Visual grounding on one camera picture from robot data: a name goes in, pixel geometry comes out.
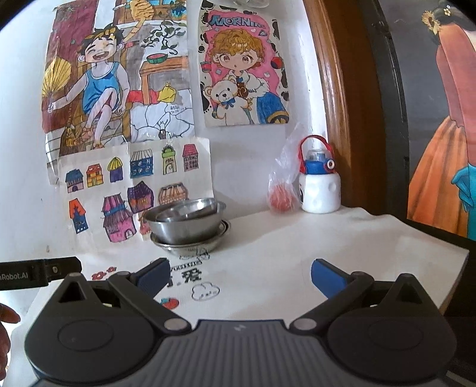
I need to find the fan boy wall drawing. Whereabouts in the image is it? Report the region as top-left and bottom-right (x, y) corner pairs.
(40, 0), (197, 185)

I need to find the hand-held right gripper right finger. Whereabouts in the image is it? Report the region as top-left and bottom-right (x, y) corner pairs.
(289, 258), (425, 335)

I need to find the clear plastic bag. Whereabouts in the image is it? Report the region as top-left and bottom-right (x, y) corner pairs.
(267, 122), (304, 216)

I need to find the orange dress wall painting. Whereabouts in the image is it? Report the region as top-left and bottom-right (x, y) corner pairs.
(407, 0), (476, 241)

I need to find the small steel bowl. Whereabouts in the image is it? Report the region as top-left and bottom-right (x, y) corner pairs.
(173, 198), (219, 219)

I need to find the person's left hand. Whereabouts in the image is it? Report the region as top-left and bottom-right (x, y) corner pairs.
(0, 302), (21, 379)

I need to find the teddy bear wall drawing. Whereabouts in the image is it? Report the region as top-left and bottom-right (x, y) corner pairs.
(197, 0), (291, 129)

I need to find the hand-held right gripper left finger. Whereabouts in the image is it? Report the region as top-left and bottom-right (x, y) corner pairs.
(55, 257), (191, 336)

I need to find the cream printed duck cloth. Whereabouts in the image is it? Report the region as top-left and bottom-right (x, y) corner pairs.
(9, 206), (470, 337)

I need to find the brown wooden frame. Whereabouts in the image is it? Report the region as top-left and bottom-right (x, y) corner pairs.
(303, 0), (410, 221)

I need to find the coloured houses wall drawing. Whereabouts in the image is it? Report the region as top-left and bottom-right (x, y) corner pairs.
(57, 136), (215, 254)

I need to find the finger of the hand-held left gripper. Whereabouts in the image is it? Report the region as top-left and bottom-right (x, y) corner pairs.
(43, 256), (83, 282)

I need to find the white blue water bottle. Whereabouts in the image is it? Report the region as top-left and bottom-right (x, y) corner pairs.
(298, 134), (342, 214)

